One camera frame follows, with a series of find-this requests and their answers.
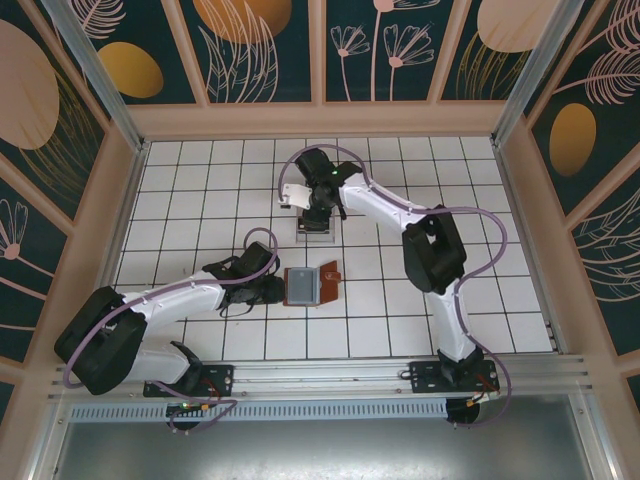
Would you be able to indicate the brown leather card holder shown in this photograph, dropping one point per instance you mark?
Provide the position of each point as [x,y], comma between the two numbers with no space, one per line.
[330,290]

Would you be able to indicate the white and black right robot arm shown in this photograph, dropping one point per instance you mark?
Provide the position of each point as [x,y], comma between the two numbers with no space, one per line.
[435,250]

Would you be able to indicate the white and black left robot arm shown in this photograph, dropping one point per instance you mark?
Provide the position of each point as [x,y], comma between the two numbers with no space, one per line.
[175,305]

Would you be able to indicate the clear acrylic card stand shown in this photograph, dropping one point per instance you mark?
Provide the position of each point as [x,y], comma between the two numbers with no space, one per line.
[327,239]

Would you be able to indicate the grey metal sheet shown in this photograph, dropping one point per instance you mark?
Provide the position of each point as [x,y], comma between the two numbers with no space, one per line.
[320,450]

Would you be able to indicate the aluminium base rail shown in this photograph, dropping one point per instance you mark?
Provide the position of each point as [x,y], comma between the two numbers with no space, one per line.
[320,375]

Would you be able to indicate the aluminium frame post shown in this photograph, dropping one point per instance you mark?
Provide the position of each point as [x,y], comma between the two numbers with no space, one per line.
[541,65]
[100,85]

